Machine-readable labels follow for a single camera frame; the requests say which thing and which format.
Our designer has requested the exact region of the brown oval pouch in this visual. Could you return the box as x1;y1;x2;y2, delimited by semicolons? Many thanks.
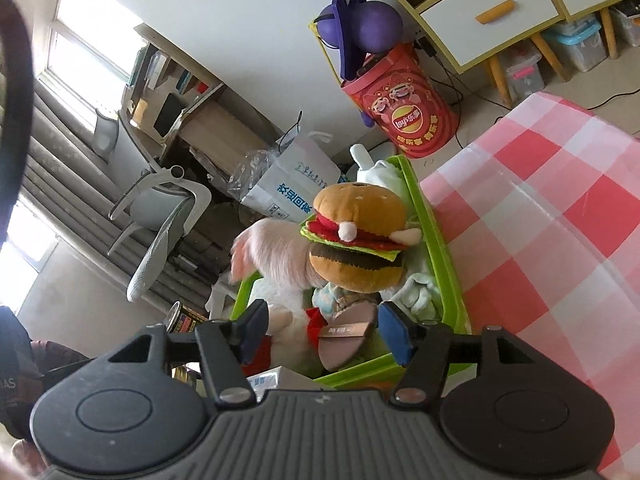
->
318;301;378;372

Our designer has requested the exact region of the pink plush bunny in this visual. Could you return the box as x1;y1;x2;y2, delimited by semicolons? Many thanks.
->
230;218;326;290

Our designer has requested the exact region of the hamburger plush toy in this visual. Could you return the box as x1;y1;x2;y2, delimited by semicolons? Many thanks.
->
300;182;423;294

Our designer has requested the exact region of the white glove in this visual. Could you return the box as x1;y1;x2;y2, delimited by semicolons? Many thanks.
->
349;144;416;219

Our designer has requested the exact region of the plush doll blue dress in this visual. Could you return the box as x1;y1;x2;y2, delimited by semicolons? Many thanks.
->
311;283;381;322

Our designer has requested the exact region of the red small plush piece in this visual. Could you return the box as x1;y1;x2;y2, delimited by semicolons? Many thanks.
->
242;304;326;379

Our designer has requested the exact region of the black yellow drink can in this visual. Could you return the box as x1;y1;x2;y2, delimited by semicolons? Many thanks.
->
164;301;208;334

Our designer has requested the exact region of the blue white milk carton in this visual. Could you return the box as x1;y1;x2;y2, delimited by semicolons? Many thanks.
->
247;366;330;392

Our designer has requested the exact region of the green plastic bin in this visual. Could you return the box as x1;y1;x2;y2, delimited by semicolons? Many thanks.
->
231;145;471;389

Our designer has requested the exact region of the grey office chair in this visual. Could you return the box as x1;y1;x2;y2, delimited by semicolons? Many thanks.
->
91;110;212;302

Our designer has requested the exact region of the white blue paper bag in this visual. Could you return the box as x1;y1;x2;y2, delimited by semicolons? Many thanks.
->
228;131;343;223

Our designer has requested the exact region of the pink checkered tablecloth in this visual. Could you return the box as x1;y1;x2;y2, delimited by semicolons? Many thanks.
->
421;92;639;477

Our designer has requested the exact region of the wooden desk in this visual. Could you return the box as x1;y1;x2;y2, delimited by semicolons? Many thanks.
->
122;23;276;174

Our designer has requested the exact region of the red chips bucket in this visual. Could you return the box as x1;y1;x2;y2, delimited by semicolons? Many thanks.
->
342;44;457;158

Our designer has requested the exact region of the clear storage box pink label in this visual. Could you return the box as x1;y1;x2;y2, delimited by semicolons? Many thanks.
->
499;42;546;103

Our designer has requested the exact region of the purple hopper ball toy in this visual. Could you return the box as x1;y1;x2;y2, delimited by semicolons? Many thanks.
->
314;0;404;80

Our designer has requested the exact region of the clear storage box blue lid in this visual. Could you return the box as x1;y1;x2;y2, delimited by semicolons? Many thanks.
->
542;16;606;73

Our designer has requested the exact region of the wooden shelf cabinet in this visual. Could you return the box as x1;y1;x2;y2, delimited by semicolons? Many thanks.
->
397;0;570;107

